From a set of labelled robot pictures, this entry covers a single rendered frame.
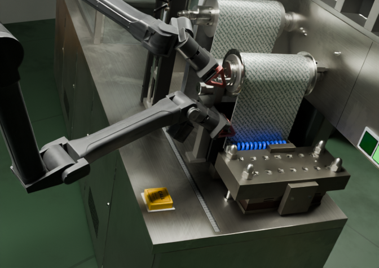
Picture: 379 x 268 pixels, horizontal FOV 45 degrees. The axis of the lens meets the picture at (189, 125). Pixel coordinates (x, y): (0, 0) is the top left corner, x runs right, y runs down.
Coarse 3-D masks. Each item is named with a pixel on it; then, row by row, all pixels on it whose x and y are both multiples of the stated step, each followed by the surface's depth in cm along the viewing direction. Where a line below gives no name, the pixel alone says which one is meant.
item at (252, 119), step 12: (240, 108) 140; (252, 108) 142; (264, 108) 144; (276, 108) 146; (288, 108) 147; (240, 120) 143; (252, 120) 145; (264, 120) 147; (276, 120) 148; (288, 120) 150; (228, 132) 144; (240, 132) 146; (252, 132) 148; (264, 132) 150; (276, 132) 152; (288, 132) 153
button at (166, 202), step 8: (144, 192) 137; (152, 192) 136; (160, 192) 137; (168, 192) 138; (152, 200) 133; (160, 200) 134; (168, 200) 135; (152, 208) 133; (160, 208) 134; (168, 208) 135
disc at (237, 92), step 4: (228, 52) 141; (232, 52) 139; (236, 52) 137; (224, 56) 144; (240, 56) 134; (224, 60) 144; (232, 60) 139; (240, 60) 134; (240, 64) 135; (244, 64) 133; (244, 68) 133; (244, 72) 133; (244, 76) 133; (240, 80) 135; (240, 84) 135; (240, 88) 135; (228, 92) 142; (232, 92) 140; (236, 92) 137; (232, 96) 140
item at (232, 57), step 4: (228, 56) 141; (232, 56) 138; (236, 56) 136; (228, 60) 141; (236, 60) 136; (308, 60) 145; (236, 64) 136; (240, 68) 134; (240, 72) 134; (240, 76) 135; (236, 80) 136; (236, 84) 136; (308, 84) 145; (228, 88) 141; (232, 88) 139; (236, 88) 137
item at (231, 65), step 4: (224, 64) 140; (228, 64) 137; (232, 64) 136; (224, 68) 140; (228, 68) 137; (232, 68) 136; (236, 68) 136; (224, 72) 140; (228, 72) 137; (232, 72) 136; (236, 72) 136; (224, 76) 140; (228, 76) 137; (232, 76) 136; (236, 76) 136; (228, 80) 137; (232, 80) 137; (228, 84) 138; (232, 84) 138
